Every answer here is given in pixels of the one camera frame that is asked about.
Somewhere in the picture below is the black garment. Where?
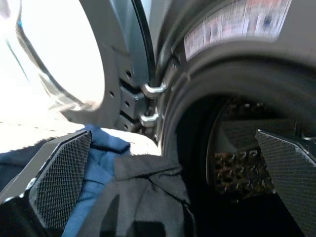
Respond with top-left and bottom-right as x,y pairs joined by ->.
81,155 -> 197,237

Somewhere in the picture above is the grey front-load washing machine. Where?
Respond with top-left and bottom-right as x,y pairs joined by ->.
147,0 -> 316,237

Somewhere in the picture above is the curved white door-rim label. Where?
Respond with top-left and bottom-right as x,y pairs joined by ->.
183,0 -> 292,62

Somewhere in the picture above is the navy blue garment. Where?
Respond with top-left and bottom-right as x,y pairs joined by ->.
0,124 -> 131,237

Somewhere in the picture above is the round glass washing machine door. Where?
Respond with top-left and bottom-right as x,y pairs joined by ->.
0,0 -> 160,130

